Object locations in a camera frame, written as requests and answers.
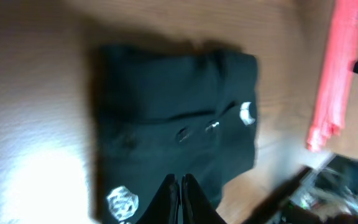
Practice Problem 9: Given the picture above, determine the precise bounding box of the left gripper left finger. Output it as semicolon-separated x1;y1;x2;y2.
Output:
136;174;181;224

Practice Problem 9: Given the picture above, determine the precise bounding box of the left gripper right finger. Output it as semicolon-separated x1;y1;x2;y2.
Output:
181;174;226;224

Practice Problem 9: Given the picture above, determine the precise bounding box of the black t-shirt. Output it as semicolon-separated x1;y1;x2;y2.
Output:
97;45;259;223

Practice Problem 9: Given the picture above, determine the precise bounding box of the coral red t-shirt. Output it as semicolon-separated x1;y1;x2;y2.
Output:
306;0;358;152

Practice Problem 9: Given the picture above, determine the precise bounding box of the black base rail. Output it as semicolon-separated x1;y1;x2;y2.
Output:
244;154;358;224

